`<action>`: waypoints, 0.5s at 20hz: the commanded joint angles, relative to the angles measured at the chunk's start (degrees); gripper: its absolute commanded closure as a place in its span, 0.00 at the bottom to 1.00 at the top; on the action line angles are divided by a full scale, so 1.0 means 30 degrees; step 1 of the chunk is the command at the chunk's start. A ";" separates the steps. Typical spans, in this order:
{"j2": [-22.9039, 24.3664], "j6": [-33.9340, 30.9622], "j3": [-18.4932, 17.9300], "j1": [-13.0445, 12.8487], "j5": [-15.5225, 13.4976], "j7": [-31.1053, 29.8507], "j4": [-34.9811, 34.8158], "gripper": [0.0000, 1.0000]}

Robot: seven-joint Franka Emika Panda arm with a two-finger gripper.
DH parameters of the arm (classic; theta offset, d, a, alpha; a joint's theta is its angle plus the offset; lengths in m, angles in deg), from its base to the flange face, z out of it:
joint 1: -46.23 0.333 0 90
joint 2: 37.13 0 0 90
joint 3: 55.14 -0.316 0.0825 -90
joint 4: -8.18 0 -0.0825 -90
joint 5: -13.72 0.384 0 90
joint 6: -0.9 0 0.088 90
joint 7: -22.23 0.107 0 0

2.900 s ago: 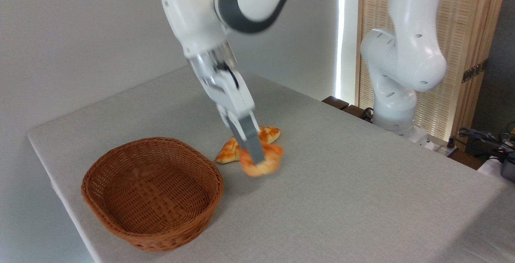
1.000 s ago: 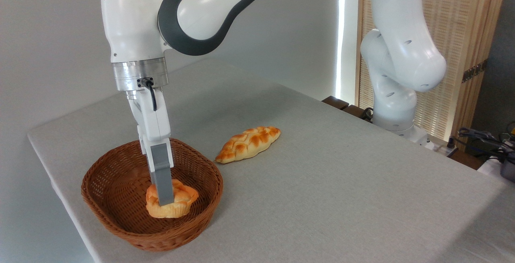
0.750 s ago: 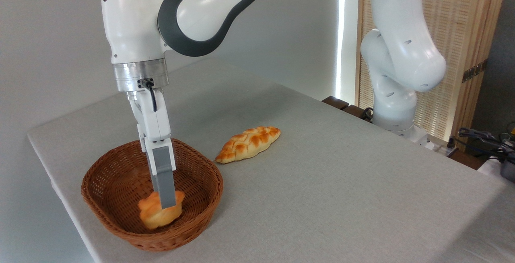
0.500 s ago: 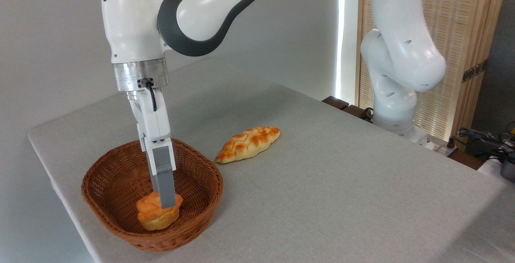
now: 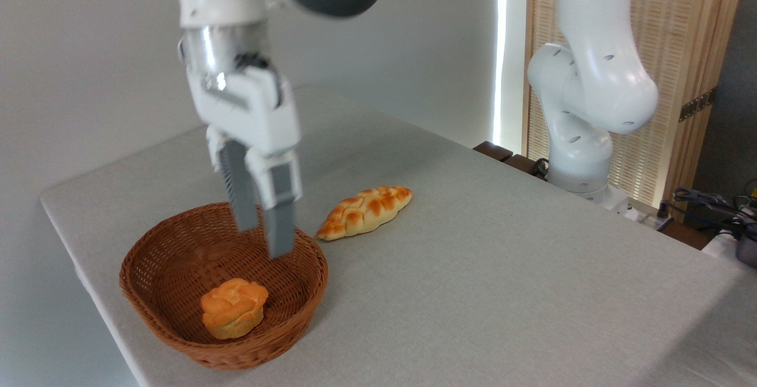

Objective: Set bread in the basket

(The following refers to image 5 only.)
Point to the grey tablecloth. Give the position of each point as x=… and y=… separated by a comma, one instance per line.
x=502, y=292

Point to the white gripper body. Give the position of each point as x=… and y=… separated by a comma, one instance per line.
x=254, y=115

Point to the grey device housing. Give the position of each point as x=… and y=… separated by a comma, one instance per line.
x=748, y=251

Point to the light wooden folding screen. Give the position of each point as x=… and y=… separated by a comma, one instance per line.
x=686, y=32

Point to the black metal screen hinge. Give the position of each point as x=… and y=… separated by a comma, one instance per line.
x=696, y=105

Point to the long braided bread loaf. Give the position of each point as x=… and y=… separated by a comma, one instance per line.
x=364, y=209

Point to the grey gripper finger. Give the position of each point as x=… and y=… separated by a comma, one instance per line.
x=281, y=209
x=239, y=192

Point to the white power strip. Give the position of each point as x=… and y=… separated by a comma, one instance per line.
x=653, y=219

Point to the brown wicker basket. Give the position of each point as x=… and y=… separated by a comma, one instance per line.
x=171, y=257

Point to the round orange bread bun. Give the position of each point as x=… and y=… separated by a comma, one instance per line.
x=233, y=310

